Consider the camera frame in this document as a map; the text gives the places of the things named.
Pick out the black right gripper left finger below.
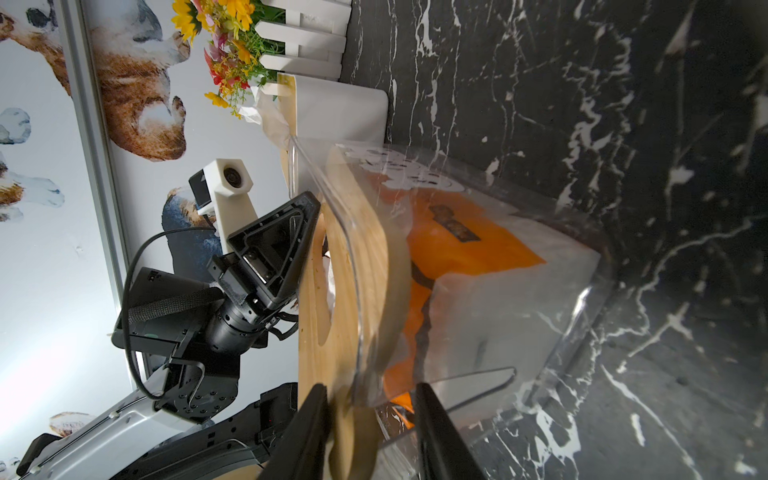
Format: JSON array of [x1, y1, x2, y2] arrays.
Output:
[[259, 383, 329, 480]]

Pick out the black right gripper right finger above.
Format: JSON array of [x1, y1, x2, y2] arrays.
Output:
[[413, 383, 484, 480]]

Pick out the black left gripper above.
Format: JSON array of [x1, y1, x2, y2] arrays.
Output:
[[111, 191, 320, 358]]

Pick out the light wooden lid board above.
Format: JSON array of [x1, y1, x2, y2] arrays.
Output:
[[291, 141, 411, 479]]

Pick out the clear plastic box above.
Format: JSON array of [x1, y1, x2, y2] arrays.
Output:
[[288, 138, 616, 460]]

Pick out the orange tissue pack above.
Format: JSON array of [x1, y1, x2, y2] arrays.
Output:
[[237, 88, 291, 151], [366, 164, 602, 429]]

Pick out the yellow bamboo box lid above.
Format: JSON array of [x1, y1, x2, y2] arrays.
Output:
[[278, 73, 297, 185]]

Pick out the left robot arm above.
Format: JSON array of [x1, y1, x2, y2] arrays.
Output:
[[16, 192, 321, 479]]

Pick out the colourful flowers white fence planter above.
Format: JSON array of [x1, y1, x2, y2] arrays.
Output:
[[172, 0, 352, 118]]

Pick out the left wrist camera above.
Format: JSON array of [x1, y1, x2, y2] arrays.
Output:
[[188, 159, 258, 254]]

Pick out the aluminium frame post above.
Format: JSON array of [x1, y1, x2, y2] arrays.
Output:
[[54, 1, 129, 306]]

